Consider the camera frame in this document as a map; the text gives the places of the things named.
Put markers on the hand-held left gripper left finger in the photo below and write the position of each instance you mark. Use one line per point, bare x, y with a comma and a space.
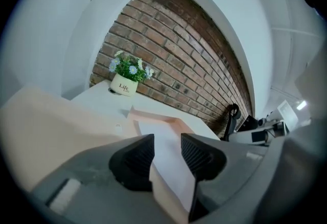
132, 164

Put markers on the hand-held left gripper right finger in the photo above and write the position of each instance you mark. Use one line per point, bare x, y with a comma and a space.
204, 159

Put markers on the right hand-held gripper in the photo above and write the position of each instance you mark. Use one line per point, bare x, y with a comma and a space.
301, 166

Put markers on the white A4 paper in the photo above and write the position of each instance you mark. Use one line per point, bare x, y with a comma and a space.
168, 146

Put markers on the white framed board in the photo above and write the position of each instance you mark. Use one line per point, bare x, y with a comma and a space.
287, 115

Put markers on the ceiling light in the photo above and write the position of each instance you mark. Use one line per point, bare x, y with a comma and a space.
301, 105

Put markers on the potted flower plant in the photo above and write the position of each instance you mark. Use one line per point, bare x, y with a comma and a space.
124, 86

